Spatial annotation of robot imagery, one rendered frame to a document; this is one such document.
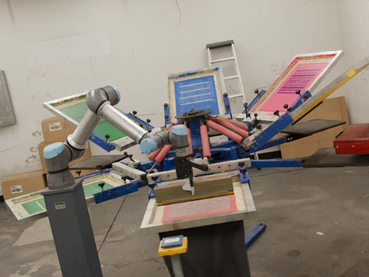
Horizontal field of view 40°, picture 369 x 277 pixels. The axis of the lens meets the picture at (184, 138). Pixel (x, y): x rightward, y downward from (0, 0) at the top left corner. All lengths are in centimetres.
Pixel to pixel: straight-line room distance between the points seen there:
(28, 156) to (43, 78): 117
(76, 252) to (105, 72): 462
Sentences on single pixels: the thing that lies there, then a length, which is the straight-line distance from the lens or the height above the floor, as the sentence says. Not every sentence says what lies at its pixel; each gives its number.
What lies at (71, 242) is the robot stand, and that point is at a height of 89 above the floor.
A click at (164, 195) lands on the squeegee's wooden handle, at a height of 110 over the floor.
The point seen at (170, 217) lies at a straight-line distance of 274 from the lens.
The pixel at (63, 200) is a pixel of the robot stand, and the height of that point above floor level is 113.
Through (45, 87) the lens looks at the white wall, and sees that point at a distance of 749.
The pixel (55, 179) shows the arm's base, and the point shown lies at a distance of 283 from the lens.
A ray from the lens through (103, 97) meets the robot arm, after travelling 260.
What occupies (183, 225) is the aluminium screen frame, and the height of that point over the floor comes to 97.
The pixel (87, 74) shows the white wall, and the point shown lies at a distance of 731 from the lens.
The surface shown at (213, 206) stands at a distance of 278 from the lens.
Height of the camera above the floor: 185
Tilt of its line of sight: 11 degrees down
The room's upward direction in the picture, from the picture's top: 10 degrees counter-clockwise
